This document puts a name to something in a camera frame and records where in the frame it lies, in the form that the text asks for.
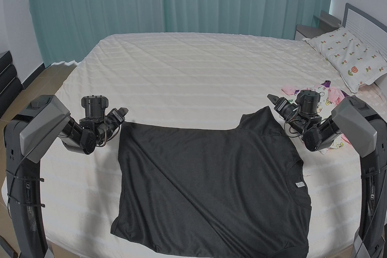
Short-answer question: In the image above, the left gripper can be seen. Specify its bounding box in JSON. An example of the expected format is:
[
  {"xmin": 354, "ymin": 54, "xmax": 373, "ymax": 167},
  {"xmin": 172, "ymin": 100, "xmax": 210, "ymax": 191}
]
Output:
[{"xmin": 104, "ymin": 107, "xmax": 129, "ymax": 132}]

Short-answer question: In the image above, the black T-shirt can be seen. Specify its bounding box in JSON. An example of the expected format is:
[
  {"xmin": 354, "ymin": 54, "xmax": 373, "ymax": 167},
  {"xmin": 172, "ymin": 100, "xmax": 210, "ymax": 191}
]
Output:
[{"xmin": 109, "ymin": 106, "xmax": 312, "ymax": 258}]

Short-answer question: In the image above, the grey bedside table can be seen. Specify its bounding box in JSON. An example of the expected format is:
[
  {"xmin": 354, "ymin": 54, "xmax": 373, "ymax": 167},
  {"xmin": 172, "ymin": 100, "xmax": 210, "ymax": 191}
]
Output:
[{"xmin": 295, "ymin": 10, "xmax": 342, "ymax": 41}]

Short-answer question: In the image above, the white printed pillow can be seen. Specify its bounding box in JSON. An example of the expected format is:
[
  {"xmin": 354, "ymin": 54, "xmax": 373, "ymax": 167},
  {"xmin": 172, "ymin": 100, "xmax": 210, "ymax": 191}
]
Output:
[{"xmin": 306, "ymin": 26, "xmax": 387, "ymax": 93}]

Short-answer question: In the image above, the pile of clothes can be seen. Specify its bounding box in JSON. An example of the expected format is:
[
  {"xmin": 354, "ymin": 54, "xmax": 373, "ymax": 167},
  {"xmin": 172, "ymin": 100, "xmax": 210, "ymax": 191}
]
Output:
[{"xmin": 281, "ymin": 80, "xmax": 358, "ymax": 155}]

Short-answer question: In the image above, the bed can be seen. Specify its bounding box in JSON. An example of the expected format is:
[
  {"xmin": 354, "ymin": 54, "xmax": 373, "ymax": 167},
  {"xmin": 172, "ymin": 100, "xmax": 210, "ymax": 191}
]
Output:
[{"xmin": 1, "ymin": 3, "xmax": 387, "ymax": 258}]

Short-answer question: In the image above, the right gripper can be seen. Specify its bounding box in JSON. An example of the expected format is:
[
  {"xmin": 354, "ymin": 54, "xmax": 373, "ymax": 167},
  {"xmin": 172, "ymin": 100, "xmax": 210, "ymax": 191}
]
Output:
[{"xmin": 267, "ymin": 94, "xmax": 298, "ymax": 121}]

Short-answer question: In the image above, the black chest of drawers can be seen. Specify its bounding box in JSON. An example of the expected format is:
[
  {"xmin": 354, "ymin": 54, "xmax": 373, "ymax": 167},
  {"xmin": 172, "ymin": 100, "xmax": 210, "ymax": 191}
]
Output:
[{"xmin": 0, "ymin": 51, "xmax": 24, "ymax": 113}]

